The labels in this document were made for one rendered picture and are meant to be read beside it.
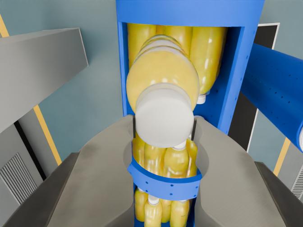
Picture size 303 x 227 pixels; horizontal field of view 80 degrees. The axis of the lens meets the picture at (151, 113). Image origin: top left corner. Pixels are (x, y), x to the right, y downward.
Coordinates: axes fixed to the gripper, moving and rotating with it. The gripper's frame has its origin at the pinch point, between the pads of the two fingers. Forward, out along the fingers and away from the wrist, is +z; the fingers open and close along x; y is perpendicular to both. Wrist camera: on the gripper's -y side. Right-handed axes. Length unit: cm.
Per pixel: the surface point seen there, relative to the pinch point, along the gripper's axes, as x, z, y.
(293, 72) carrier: 52, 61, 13
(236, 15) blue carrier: 10.6, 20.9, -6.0
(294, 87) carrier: 49, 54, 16
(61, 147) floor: -104, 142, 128
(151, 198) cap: -1, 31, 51
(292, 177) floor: 159, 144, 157
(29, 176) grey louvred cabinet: -133, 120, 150
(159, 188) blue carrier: 1.0, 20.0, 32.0
